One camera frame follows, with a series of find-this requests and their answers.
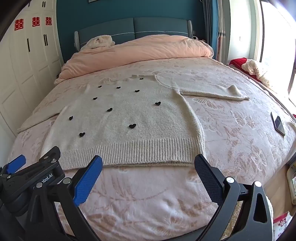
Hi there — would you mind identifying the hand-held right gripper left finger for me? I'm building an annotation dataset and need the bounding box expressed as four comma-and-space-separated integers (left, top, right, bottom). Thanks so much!
50, 155, 103, 241

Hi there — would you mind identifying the pink butterfly printed blanket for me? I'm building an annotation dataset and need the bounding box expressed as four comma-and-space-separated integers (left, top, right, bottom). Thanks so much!
8, 57, 296, 239

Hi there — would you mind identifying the blue padded headboard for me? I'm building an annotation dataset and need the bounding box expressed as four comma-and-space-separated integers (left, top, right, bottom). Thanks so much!
74, 17, 193, 49

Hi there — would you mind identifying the red cushion by window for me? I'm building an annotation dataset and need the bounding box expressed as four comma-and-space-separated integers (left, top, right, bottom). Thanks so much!
228, 57, 262, 81

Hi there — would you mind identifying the cream knitted blanket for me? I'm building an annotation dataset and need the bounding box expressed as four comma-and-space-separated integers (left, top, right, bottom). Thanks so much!
242, 59, 271, 88

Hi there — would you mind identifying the pink duvet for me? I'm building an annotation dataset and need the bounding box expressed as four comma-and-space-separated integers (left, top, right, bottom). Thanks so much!
54, 35, 214, 85

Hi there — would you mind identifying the white wardrobe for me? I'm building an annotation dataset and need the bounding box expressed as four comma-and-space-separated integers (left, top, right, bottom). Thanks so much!
0, 0, 64, 137

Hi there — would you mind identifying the black smartphone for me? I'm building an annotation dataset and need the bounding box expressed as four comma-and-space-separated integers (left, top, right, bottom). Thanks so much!
270, 112, 286, 136

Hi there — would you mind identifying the crumpled cream cloth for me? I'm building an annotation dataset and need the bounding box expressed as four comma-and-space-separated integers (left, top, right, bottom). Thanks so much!
81, 35, 116, 50

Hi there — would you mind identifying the red floral cloth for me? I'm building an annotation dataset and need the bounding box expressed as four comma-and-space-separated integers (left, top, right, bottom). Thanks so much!
273, 212, 293, 241

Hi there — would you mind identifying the cream sweater with black hearts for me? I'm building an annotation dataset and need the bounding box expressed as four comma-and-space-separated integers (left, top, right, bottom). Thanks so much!
17, 74, 250, 168

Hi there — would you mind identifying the dark curtain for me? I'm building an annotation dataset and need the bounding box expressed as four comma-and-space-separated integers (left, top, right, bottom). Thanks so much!
200, 0, 232, 65

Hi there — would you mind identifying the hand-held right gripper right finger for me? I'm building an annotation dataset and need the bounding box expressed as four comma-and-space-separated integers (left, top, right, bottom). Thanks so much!
194, 154, 274, 241

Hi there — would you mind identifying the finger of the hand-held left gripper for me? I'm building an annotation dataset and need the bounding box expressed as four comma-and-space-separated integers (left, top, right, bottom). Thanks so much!
38, 146, 61, 168
0, 154, 27, 180

